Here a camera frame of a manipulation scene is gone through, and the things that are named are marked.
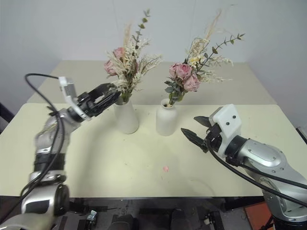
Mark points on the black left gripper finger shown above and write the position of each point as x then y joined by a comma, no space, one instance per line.
109,99
104,86

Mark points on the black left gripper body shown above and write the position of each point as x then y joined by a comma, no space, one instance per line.
87,104

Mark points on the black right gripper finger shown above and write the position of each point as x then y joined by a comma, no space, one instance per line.
193,137
202,121

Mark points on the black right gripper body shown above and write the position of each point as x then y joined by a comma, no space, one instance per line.
213,139

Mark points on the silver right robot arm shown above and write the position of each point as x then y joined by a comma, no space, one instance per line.
266,155

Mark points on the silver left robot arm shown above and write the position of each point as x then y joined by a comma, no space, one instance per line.
45,143

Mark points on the dried bouquet with two roses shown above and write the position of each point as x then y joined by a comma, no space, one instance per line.
129,64

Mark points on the pink flower petal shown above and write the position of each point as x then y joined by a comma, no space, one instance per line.
165,169

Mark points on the tall tapered white vase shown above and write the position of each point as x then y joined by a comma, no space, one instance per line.
126,118

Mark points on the short round white vase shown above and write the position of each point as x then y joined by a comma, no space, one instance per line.
165,121

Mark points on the dried bouquet with three roses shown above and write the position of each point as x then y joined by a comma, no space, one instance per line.
195,69

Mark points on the dark object beside table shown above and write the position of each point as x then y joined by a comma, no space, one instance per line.
6,116

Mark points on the small metal caster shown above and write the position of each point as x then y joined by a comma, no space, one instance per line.
91,215

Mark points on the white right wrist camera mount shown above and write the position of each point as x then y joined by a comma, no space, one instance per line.
227,123

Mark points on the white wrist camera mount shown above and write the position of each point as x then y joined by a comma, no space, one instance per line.
68,89
227,123

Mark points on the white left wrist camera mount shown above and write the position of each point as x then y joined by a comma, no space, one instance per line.
68,89

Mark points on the black table frame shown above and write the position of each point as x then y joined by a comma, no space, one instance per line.
148,202

